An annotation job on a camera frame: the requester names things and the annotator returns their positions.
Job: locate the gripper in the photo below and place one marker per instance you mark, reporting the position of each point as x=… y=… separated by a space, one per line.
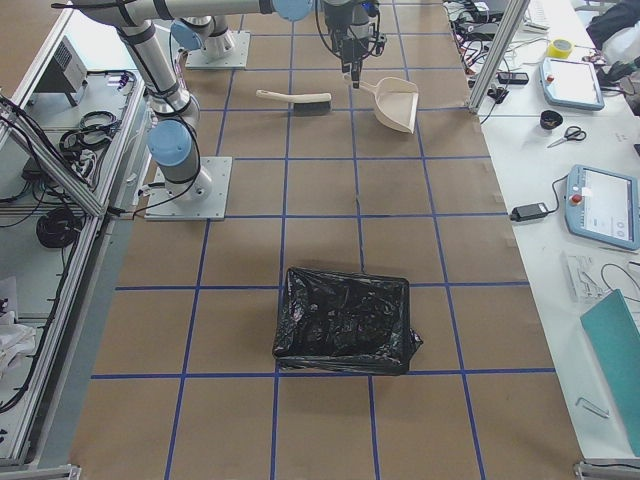
x=351 y=50

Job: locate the beige plastic dustpan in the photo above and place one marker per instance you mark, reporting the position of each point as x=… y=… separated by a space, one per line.
x=396 y=102

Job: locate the beige hand brush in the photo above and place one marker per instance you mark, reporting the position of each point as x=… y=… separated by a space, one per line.
x=303 y=104

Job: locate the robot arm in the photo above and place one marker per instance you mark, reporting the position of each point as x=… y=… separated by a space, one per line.
x=192 y=32
x=188 y=181

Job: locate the black lined bin right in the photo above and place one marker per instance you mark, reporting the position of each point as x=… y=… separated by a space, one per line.
x=345 y=322

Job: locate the yellow tape roll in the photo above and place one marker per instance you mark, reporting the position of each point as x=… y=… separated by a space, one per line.
x=559 y=48

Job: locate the black tape roll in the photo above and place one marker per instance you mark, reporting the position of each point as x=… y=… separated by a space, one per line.
x=550 y=119

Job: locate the upper teach pendant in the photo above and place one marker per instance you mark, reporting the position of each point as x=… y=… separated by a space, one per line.
x=571 y=84

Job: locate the teach pendant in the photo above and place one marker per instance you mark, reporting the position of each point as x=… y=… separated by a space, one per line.
x=603 y=206
x=571 y=84

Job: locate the black power adapter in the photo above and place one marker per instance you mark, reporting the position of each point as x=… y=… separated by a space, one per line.
x=529 y=212

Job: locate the lower teach pendant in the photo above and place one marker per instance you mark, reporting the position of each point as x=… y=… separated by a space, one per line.
x=603 y=206

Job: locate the teal folder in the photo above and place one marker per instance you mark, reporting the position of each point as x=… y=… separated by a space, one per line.
x=614 y=337

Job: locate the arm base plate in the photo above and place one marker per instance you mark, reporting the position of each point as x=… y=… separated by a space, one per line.
x=206 y=199
x=223 y=52

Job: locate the aluminium frame post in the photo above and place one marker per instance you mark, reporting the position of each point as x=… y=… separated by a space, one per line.
x=508 y=26

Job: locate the black handled scissors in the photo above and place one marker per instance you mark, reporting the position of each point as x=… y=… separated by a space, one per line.
x=572 y=133

